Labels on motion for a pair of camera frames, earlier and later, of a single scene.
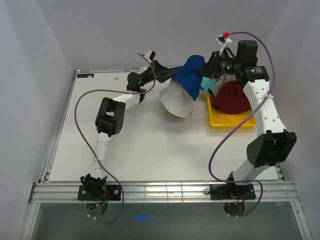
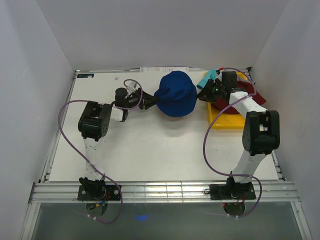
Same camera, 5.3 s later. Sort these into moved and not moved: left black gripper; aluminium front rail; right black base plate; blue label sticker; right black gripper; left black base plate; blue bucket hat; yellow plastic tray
Moved: blue bucket hat; right black gripper; left black gripper
Not moved: right black base plate; blue label sticker; left black base plate; aluminium front rail; yellow plastic tray
